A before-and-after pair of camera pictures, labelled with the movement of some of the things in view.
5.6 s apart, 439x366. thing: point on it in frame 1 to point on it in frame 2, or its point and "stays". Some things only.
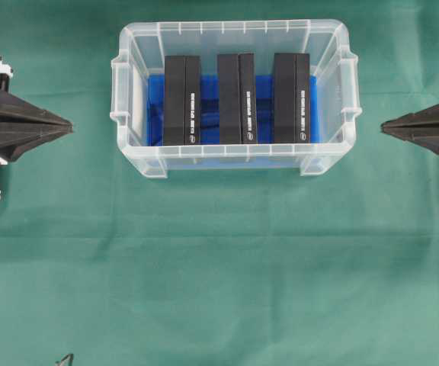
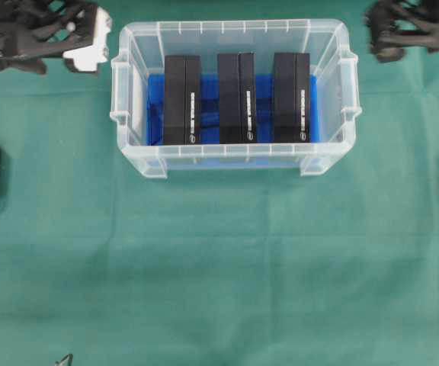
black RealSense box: [182, 100] stays
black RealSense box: [292, 98] stays
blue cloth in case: [265, 110] stays
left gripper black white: [14, 125] to [15, 33]
